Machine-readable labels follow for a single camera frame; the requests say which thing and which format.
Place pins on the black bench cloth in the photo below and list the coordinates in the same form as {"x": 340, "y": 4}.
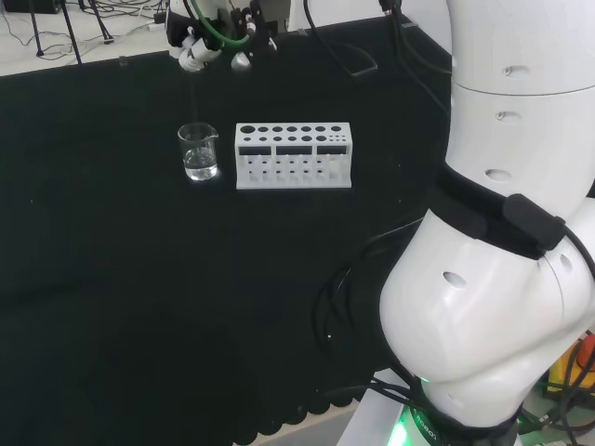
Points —
{"x": 116, "y": 279}

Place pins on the black tripod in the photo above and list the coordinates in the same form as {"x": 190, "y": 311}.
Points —
{"x": 70, "y": 32}

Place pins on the clear glass rod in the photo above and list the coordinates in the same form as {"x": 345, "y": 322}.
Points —
{"x": 194, "y": 95}

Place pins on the small clear glass beaker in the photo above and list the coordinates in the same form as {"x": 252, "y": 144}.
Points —
{"x": 200, "y": 158}

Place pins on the white test tube rack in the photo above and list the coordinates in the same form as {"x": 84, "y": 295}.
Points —
{"x": 293, "y": 153}

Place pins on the yellow stop button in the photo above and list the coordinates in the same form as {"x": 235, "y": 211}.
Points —
{"x": 569, "y": 367}

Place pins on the pale base board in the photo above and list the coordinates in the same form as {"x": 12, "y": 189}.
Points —
{"x": 372, "y": 418}

